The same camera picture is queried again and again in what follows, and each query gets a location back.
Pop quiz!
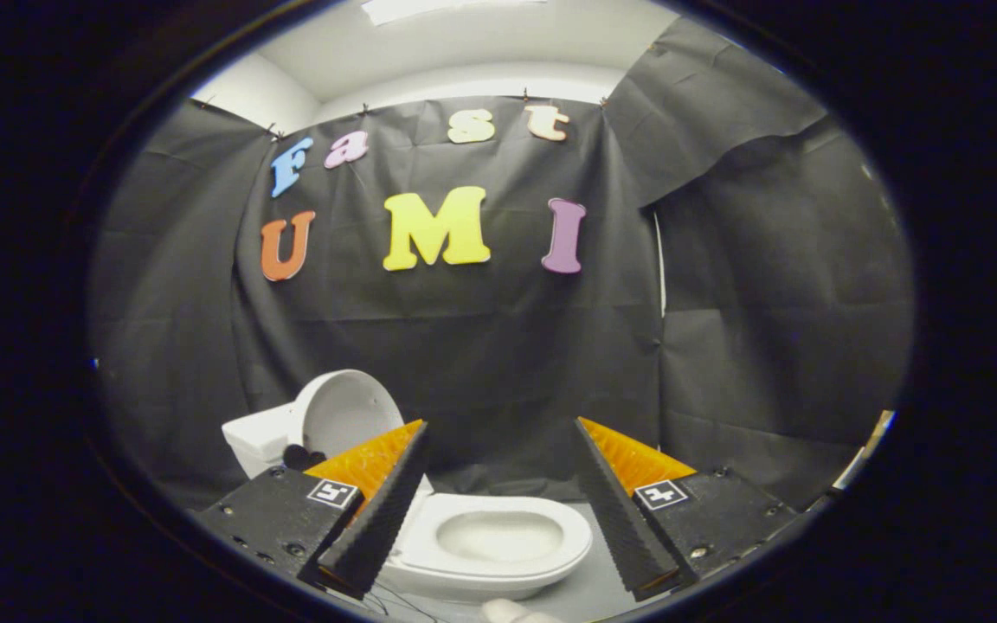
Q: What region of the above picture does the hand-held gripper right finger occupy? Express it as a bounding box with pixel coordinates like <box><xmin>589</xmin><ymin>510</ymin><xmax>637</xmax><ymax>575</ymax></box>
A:
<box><xmin>571</xmin><ymin>416</ymin><xmax>813</xmax><ymax>603</ymax></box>

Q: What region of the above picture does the white toilet tank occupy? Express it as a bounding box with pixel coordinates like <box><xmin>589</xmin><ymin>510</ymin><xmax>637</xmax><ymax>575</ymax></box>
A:
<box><xmin>222</xmin><ymin>402</ymin><xmax>311</xmax><ymax>480</ymax></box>

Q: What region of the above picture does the white toilet bowl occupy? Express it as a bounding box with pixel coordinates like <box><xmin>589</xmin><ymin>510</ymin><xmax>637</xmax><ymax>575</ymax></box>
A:
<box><xmin>380</xmin><ymin>511</ymin><xmax>588</xmax><ymax>604</ymax></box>

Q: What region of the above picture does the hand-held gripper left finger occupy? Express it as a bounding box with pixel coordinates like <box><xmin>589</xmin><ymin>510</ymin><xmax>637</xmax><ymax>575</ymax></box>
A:
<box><xmin>196</xmin><ymin>420</ymin><xmax>430</xmax><ymax>601</ymax></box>

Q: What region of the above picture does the white toilet lid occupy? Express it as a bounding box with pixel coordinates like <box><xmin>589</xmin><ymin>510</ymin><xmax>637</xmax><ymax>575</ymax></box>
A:
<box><xmin>291</xmin><ymin>369</ymin><xmax>407</xmax><ymax>461</ymax></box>

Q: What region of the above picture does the thin black cable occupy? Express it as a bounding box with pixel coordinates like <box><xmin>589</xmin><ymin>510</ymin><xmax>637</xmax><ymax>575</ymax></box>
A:
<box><xmin>324</xmin><ymin>578</ymin><xmax>434</xmax><ymax>620</ymax></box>

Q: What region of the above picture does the black backdrop cloth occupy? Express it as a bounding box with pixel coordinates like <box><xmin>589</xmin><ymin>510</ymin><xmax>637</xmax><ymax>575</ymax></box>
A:
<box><xmin>87</xmin><ymin>16</ymin><xmax>915</xmax><ymax>513</ymax></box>

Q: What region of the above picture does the cardboard box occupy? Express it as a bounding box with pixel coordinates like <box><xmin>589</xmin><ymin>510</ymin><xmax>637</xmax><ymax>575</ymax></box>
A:
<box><xmin>834</xmin><ymin>408</ymin><xmax>897</xmax><ymax>491</ymax></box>

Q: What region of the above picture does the white toilet seat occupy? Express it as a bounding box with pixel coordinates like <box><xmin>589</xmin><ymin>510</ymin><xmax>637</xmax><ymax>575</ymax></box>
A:
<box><xmin>390</xmin><ymin>493</ymin><xmax>594</xmax><ymax>591</ymax></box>

